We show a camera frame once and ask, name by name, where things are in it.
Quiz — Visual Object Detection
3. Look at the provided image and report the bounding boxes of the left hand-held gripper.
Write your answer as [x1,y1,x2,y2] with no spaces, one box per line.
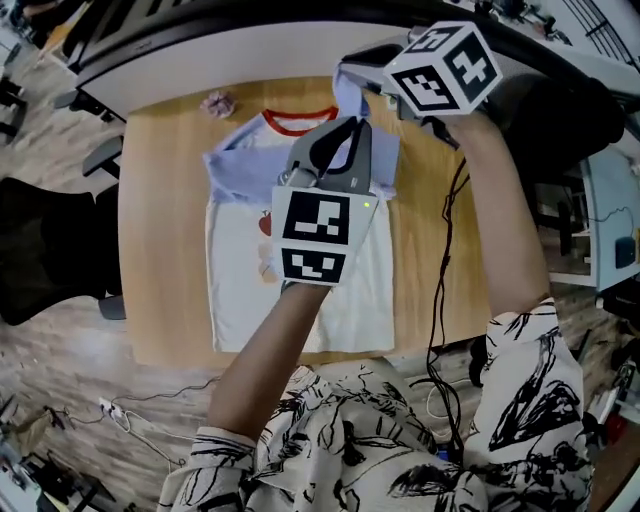
[269,117,380,287]

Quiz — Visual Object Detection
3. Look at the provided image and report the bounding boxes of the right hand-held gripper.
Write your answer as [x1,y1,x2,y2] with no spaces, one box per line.
[342,20,504,121]

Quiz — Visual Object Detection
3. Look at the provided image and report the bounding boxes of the white shirt with blue sleeves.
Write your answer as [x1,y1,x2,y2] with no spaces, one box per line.
[202,59,401,354]

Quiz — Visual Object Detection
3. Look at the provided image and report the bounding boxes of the person's right forearm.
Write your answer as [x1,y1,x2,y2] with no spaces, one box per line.
[447,112,551,321]

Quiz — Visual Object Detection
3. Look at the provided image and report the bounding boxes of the person's left forearm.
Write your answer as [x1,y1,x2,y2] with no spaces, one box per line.
[205,282,334,441]

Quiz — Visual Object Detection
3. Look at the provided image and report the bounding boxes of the tall black office chair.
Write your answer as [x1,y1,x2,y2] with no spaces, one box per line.
[487,69,629,211]

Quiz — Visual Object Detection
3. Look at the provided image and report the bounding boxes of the black metal railing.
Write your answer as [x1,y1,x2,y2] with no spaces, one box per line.
[574,0,640,76]

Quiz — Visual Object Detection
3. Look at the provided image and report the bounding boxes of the glass-topped white desk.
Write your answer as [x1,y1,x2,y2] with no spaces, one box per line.
[579,144,640,294]

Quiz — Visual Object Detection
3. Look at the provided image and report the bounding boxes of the person's white black-patterned clothing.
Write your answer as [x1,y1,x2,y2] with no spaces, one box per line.
[159,297,596,512]

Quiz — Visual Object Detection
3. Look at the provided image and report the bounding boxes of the black mesh office chair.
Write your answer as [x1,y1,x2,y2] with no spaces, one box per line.
[0,134,126,326]

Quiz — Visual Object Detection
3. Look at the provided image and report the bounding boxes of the black box device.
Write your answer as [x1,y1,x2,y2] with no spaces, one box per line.
[614,237,635,271]

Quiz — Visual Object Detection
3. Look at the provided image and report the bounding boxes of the white power strip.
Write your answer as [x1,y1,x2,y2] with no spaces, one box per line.
[98,397,126,421]

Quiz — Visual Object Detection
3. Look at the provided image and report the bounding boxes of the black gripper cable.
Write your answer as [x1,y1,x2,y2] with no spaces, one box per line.
[424,149,474,466]

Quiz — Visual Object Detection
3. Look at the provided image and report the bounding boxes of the white power cable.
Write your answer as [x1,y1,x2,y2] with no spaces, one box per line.
[112,407,194,469]

